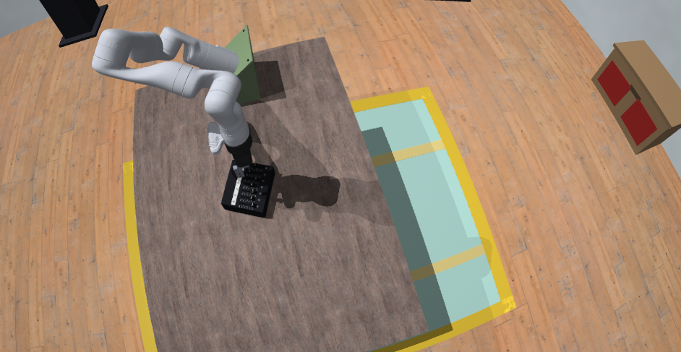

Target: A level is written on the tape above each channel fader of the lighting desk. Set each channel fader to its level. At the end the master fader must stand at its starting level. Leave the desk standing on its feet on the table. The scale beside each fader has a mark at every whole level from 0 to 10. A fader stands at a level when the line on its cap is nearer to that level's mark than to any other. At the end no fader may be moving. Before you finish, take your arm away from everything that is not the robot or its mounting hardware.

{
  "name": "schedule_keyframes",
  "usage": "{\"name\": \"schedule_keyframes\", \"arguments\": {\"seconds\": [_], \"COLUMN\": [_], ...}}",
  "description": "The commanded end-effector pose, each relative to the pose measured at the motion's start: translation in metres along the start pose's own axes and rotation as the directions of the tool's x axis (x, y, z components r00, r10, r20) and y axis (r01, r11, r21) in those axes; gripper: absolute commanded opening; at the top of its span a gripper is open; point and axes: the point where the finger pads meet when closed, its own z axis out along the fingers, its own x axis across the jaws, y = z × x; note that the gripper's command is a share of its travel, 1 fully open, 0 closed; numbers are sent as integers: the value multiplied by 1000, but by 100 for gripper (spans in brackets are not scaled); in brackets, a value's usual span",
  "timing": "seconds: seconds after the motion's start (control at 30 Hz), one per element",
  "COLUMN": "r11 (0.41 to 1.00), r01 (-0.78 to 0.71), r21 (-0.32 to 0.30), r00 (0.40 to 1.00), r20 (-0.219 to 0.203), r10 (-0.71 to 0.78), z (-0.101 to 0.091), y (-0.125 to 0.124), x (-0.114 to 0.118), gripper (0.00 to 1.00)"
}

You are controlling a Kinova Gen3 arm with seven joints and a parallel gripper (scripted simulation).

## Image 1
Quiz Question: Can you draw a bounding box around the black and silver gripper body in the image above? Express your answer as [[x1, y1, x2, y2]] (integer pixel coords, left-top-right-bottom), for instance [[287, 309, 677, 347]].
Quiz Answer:
[[207, 119, 252, 168]]

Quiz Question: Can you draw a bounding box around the black lighting desk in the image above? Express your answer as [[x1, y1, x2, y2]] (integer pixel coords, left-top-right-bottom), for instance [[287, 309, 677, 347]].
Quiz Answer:
[[221, 160, 275, 218]]

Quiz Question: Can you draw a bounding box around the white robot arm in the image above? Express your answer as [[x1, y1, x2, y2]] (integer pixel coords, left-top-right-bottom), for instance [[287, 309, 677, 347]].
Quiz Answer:
[[92, 27, 245, 135]]

